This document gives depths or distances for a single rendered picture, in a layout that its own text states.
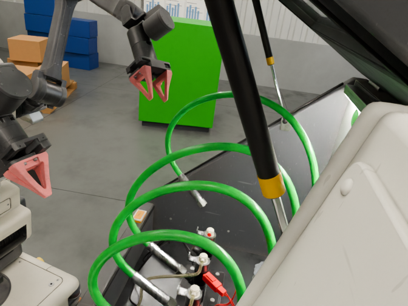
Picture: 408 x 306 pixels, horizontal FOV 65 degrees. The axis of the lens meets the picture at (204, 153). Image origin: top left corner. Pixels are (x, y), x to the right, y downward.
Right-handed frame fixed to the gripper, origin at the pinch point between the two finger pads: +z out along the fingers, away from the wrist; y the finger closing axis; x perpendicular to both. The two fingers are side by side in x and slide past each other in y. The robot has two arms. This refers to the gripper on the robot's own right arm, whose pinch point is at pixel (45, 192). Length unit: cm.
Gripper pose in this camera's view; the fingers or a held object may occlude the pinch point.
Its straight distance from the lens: 64.9
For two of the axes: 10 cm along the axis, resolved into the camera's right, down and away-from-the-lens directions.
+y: 7.3, -4.2, -5.4
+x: 4.2, -3.4, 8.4
